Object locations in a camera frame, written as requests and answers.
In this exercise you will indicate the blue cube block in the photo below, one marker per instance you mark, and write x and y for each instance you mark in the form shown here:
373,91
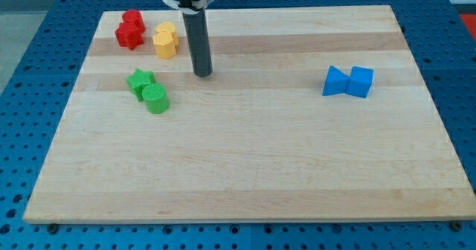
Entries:
360,81

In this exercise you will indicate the green cylinder block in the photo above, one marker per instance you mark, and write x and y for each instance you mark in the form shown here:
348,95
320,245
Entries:
155,97

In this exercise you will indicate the yellow hexagon block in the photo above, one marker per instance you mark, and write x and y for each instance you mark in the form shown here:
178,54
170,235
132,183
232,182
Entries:
164,45

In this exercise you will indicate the red star block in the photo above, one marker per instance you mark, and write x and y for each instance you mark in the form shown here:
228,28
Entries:
128,35

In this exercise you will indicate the green star block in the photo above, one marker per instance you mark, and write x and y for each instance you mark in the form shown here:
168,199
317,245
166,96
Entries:
138,81

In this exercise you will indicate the blue triangle block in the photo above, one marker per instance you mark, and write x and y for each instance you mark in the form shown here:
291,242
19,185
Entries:
336,82

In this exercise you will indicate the yellow cylinder block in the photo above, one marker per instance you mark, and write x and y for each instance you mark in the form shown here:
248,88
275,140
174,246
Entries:
170,28

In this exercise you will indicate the red cylinder block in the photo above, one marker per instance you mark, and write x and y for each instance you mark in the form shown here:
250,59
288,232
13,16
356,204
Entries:
135,17

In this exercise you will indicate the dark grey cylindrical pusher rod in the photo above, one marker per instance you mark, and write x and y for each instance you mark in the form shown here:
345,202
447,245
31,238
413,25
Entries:
198,41

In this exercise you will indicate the light wooden board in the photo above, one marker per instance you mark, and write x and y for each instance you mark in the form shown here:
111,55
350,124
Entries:
256,141

